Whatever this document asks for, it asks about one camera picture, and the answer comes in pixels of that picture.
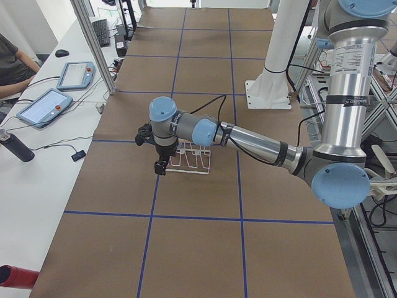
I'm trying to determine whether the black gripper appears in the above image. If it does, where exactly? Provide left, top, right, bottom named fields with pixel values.
left=154, top=143, right=176, bottom=176

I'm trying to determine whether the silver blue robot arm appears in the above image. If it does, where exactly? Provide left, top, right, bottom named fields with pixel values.
left=136, top=1, right=396, bottom=209

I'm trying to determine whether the small black device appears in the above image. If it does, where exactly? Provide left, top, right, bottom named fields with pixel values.
left=71, top=150, right=86, bottom=162

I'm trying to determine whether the far teach pendant tablet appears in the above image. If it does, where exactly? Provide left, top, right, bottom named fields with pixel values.
left=56, top=61, right=96, bottom=91

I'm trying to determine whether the teach pendant tablet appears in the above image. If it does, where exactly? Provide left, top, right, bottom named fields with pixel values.
left=56, top=61, right=96, bottom=91
left=17, top=88, right=73, bottom=129

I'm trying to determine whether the near teach pendant tablet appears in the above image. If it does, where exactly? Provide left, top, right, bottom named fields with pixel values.
left=17, top=88, right=73, bottom=129

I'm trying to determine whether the black keyboard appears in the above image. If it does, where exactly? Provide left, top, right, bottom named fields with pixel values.
left=91, top=19, right=110, bottom=47

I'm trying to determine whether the black computer mouse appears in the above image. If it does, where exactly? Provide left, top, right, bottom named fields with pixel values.
left=55, top=49, right=69, bottom=58

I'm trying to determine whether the black water bottle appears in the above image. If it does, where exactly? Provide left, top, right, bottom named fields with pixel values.
left=1, top=129, right=35, bottom=162

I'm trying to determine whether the seated person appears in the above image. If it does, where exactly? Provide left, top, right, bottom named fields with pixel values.
left=1, top=34, right=40, bottom=99

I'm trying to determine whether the red cylinder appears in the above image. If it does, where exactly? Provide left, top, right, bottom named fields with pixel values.
left=1, top=264, right=39, bottom=289

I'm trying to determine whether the white chair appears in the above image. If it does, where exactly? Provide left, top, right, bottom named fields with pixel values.
left=359, top=144, right=397, bottom=199

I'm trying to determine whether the white wire cup holder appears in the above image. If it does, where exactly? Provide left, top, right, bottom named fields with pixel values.
left=166, top=139, right=211, bottom=174

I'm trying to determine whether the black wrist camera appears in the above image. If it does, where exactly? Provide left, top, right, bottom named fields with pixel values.
left=135, top=123, right=155, bottom=146

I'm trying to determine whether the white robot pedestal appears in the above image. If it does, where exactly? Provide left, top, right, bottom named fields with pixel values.
left=245, top=0, right=310, bottom=110

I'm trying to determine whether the aluminium frame post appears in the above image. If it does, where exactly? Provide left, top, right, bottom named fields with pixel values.
left=70, top=0, right=116, bottom=95

